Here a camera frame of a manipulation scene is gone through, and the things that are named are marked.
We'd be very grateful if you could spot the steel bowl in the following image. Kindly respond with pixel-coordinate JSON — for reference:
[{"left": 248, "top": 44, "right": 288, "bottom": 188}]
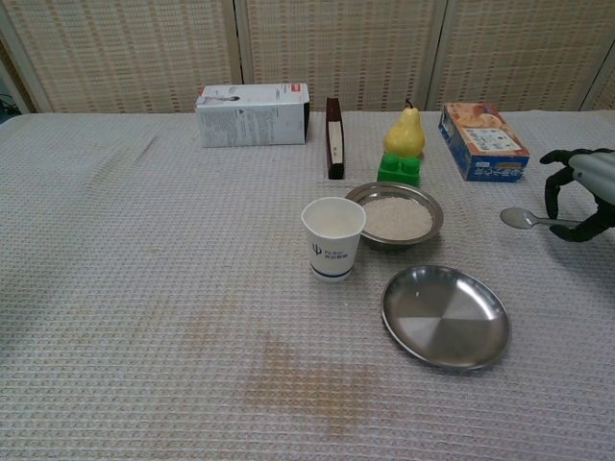
[{"left": 344, "top": 182, "right": 445, "bottom": 249}]

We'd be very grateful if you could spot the blue snack box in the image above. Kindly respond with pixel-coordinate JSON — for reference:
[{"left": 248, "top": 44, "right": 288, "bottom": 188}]
[{"left": 437, "top": 101, "right": 532, "bottom": 182}]

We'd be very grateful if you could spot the white paper cup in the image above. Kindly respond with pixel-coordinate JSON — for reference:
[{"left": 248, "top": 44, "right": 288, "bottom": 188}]
[{"left": 301, "top": 196, "right": 367, "bottom": 284}]

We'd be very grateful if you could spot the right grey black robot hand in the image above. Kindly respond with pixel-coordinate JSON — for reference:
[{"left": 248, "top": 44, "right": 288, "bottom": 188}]
[{"left": 539, "top": 147, "right": 615, "bottom": 244}]

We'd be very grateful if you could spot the steel plate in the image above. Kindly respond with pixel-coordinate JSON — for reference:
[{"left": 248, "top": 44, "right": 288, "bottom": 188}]
[{"left": 381, "top": 264, "right": 512, "bottom": 373}]

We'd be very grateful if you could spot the dark brown narrow box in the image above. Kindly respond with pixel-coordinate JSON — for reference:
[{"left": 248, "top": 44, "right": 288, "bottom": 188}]
[{"left": 325, "top": 97, "right": 347, "bottom": 182}]

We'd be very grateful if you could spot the steel spoon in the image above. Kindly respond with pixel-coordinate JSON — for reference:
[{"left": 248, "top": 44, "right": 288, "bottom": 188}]
[{"left": 499, "top": 206, "right": 585, "bottom": 231}]

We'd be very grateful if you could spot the green toy brick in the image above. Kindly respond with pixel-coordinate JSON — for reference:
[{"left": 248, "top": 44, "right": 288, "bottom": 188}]
[{"left": 376, "top": 153, "right": 423, "bottom": 188}]

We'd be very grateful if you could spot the yellow pear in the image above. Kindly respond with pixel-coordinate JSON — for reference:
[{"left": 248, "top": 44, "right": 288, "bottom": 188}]
[{"left": 382, "top": 98, "right": 427, "bottom": 158}]

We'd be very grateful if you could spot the woven folding screen panel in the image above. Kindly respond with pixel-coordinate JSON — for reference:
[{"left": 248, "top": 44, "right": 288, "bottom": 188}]
[
  {"left": 234, "top": 0, "right": 448, "bottom": 114},
  {"left": 425, "top": 0, "right": 609, "bottom": 113},
  {"left": 578, "top": 57, "right": 615, "bottom": 112},
  {"left": 0, "top": 0, "right": 241, "bottom": 115},
  {"left": 0, "top": 0, "right": 52, "bottom": 115}
]

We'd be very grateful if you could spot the white carton box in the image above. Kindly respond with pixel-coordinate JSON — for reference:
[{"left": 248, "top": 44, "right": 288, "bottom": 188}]
[{"left": 194, "top": 83, "right": 311, "bottom": 149}]

